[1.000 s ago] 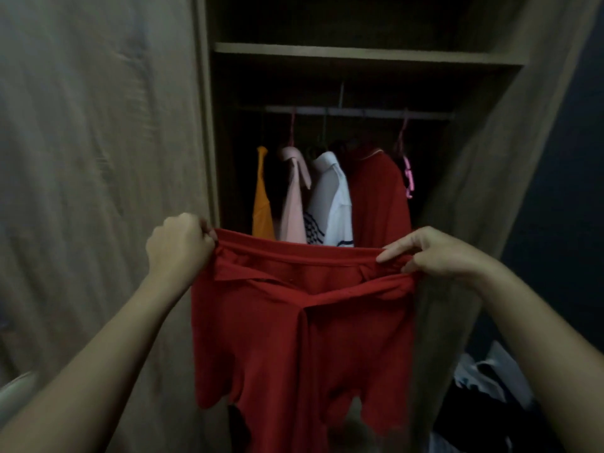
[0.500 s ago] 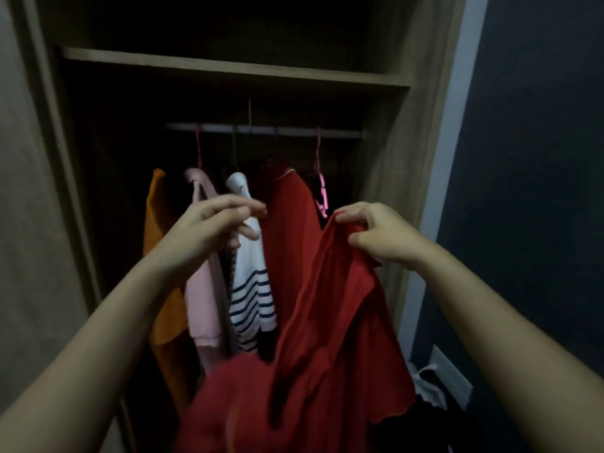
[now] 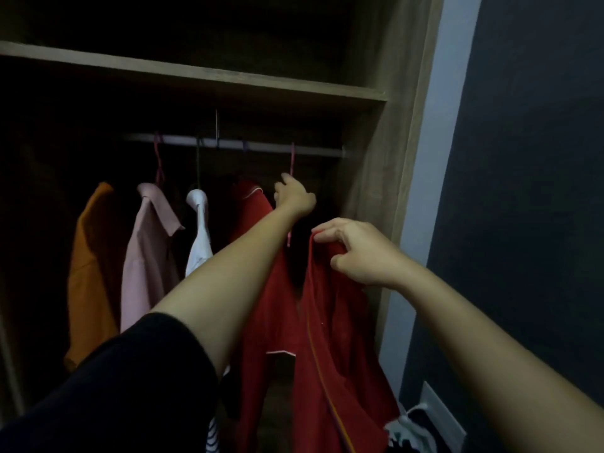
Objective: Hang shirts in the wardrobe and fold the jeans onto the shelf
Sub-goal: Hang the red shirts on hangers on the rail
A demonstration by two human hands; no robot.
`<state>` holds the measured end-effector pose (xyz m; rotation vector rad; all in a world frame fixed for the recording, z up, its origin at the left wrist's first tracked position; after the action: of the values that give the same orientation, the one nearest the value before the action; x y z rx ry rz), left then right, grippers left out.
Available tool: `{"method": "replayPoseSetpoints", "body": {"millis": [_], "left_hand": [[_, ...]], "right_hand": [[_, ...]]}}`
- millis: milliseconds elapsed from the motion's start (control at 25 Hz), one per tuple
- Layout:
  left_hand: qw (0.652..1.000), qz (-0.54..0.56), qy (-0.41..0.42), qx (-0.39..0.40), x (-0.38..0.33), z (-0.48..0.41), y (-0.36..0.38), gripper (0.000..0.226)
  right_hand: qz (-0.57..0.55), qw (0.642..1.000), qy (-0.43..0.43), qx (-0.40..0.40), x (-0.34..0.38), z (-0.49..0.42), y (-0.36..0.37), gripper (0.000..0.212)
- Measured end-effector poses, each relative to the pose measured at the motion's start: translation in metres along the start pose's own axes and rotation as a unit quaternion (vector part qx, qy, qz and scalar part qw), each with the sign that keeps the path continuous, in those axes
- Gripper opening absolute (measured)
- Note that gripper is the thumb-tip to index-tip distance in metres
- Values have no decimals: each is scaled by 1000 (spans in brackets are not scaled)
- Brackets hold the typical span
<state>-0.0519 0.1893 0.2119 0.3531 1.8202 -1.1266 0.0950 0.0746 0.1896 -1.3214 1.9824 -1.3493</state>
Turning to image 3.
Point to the person's left hand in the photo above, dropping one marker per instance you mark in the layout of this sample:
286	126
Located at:
297	199

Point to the person's right hand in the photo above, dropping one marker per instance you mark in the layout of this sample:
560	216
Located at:
370	257

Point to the person's left fingers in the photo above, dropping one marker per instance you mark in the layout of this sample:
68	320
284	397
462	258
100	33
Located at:
285	183

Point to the person's right thumb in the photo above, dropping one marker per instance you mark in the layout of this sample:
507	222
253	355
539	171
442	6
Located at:
342	265

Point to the pink clothes hanger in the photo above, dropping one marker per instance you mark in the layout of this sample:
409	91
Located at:
159	160
292	158

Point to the red garment with yellow stripe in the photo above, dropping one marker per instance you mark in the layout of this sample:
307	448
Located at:
339	349

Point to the person's left forearm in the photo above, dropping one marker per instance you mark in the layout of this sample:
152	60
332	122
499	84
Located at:
226	287

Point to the person's right forearm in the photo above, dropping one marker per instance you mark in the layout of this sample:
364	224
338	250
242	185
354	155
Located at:
495	363

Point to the metal closet rod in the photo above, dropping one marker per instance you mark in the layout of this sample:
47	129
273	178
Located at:
264	146

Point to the red shirt with white piping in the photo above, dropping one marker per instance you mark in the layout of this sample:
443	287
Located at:
269	316

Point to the dark clothes hanger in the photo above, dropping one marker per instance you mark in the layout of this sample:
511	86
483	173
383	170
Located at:
198	162

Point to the wooden wardrobe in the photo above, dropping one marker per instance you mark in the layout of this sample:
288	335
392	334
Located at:
368	136

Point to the pink shirt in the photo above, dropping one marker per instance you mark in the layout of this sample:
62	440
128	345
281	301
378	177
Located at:
146	268

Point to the white clothes hanger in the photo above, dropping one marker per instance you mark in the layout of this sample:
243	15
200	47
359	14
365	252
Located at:
415	431

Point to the striped cloth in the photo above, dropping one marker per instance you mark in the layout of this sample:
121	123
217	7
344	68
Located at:
213	436

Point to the orange shirt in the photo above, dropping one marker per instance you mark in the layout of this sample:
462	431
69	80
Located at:
89	287

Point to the black sleeve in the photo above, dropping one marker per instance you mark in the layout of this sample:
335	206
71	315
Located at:
122	396

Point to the metal rod bracket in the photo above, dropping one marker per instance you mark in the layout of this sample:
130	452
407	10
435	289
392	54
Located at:
217	129

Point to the white wall panel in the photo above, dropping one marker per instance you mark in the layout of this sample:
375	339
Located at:
443	415

